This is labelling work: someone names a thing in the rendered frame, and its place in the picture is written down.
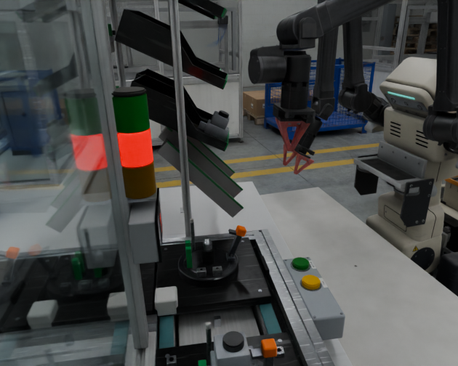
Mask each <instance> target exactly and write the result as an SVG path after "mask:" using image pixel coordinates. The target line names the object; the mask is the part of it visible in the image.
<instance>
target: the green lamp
mask: <svg viewBox="0 0 458 366"><path fill-rule="evenodd" d="M112 100H113V109H114V115H115V121H116V130H117V132H118V133H125V134H129V133H137V132H141V131H146V130H148V129H149V128H150V121H149V113H148V99H147V94H146V93H144V94H142V95H138V96H133V97H112Z"/></svg>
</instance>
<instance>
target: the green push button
mask: <svg viewBox="0 0 458 366"><path fill-rule="evenodd" d="M292 266H293V267H294V268H295V269H298V270H305V269H308V267H309V261H308V260H307V259H305V258H302V257H297V258H295V259H293V261H292Z"/></svg>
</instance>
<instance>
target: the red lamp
mask: <svg viewBox="0 0 458 366"><path fill-rule="evenodd" d="M117 136H118V146H119V152H120V157H121V165H122V166H124V167H141V166H146V165H148V164H150V163H152V162H153V149H152V142H151V134H150V129H148V130H146V131H141V132H137V133H129V134H125V133H117Z"/></svg>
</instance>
